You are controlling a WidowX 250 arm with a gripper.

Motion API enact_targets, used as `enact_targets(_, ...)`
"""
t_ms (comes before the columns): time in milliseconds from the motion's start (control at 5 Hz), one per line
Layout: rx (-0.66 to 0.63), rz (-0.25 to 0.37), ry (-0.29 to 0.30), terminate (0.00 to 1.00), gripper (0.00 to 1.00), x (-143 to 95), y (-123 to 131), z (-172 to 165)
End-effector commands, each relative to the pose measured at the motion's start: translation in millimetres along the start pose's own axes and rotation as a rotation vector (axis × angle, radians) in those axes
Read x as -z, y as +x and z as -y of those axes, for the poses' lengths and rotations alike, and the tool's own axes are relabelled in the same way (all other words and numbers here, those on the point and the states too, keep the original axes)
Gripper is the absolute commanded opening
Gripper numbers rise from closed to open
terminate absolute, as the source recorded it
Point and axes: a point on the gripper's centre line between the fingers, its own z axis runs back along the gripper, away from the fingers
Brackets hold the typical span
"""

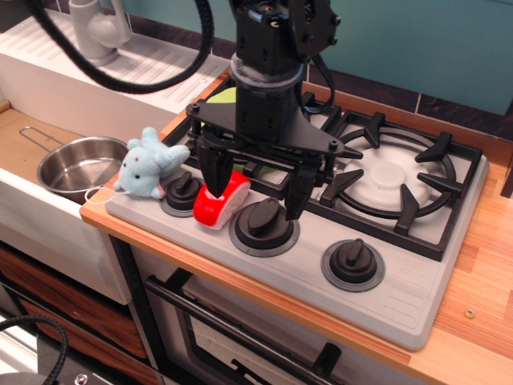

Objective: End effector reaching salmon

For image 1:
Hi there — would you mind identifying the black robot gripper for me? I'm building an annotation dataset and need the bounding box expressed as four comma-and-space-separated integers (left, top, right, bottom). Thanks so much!
187, 56, 344, 221

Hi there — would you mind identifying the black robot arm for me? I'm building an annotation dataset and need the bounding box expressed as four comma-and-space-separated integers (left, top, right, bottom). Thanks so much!
187, 1, 343, 220

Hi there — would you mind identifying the red white salmon toy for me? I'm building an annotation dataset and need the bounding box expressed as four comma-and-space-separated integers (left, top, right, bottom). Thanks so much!
192, 171, 251, 230

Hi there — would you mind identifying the black middle stove knob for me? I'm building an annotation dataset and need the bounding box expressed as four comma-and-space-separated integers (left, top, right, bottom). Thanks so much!
229, 198, 300, 257

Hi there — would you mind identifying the black stove knob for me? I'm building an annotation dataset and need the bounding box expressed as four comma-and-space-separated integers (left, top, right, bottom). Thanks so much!
160, 172, 204, 218
229, 198, 300, 257
321, 238, 386, 293

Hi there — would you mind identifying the yellow green plate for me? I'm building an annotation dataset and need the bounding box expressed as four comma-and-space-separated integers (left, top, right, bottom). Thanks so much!
194, 87, 293, 172

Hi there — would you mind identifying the black left stove knob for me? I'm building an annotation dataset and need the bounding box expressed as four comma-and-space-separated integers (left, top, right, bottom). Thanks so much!
160, 172, 204, 218

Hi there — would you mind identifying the light blue plush elephant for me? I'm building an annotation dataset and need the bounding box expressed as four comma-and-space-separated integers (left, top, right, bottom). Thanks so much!
113, 127, 190, 199

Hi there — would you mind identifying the black right stove knob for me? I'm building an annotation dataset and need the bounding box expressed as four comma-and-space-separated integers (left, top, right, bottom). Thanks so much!
321, 238, 386, 293

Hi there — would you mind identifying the grey toy stove top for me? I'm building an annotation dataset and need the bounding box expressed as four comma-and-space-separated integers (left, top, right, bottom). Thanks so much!
106, 107, 489, 350

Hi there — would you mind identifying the black right burner grate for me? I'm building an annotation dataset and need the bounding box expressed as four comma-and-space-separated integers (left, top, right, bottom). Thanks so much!
306, 111, 489, 261

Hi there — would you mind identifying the oven door with window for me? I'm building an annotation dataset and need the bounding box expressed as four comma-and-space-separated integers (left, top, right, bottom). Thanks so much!
131, 248, 420, 384

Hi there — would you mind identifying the small steel pot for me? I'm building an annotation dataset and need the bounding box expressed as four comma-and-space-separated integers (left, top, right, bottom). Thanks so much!
19, 126, 127, 205

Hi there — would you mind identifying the grey toy faucet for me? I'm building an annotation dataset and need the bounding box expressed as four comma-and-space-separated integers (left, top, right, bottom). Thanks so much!
69, 0, 131, 67

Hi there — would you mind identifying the wooden drawer front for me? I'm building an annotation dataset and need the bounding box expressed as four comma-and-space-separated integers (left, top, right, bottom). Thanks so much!
1, 242, 160, 384

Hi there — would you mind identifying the white toy sink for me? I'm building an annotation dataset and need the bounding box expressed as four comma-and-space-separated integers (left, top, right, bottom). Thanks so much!
1, 18, 229, 304

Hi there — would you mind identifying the black oven door handle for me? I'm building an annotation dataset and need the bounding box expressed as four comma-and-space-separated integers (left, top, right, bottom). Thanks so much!
144, 269, 341, 384

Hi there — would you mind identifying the black braided cable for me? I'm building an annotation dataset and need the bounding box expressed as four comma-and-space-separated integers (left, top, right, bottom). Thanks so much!
0, 314, 69, 385
26, 0, 215, 95

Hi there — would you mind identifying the black braided cable lower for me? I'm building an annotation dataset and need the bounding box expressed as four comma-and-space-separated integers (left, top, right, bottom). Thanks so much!
0, 314, 69, 385

